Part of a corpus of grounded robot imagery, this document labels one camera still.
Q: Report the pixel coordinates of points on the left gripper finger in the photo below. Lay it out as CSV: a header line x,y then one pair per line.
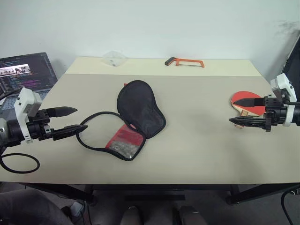
x,y
69,130
62,111

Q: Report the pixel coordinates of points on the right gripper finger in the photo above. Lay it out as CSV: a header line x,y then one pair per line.
x,y
248,122
248,102

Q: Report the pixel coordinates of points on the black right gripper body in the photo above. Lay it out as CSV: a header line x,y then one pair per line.
x,y
276,112

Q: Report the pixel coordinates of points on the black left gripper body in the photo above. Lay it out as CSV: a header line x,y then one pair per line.
x,y
38,127

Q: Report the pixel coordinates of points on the red table tennis paddle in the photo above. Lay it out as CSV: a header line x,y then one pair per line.
x,y
243,95

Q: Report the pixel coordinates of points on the black red paddle case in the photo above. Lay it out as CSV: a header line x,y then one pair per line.
x,y
138,105

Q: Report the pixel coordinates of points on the black panel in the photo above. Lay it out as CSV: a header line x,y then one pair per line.
x,y
294,70

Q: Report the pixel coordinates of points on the open laptop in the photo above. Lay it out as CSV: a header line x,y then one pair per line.
x,y
35,70

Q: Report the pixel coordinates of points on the clear plastic container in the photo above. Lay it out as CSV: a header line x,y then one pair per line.
x,y
114,58

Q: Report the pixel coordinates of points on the small grey box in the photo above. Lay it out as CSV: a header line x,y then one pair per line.
x,y
76,208

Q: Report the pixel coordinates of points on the large dark grey rounded shape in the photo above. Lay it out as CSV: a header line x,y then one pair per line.
x,y
30,208

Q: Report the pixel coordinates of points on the orange hacksaw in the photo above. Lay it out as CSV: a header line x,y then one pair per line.
x,y
169,62

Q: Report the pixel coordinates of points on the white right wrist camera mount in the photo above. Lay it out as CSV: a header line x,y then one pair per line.
x,y
281,82

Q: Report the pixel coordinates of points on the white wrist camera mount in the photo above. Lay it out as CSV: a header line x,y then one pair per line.
x,y
281,82
23,98

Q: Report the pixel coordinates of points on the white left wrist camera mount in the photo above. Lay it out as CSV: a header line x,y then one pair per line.
x,y
23,98

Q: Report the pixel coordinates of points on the black table frame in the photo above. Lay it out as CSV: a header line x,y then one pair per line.
x,y
140,187

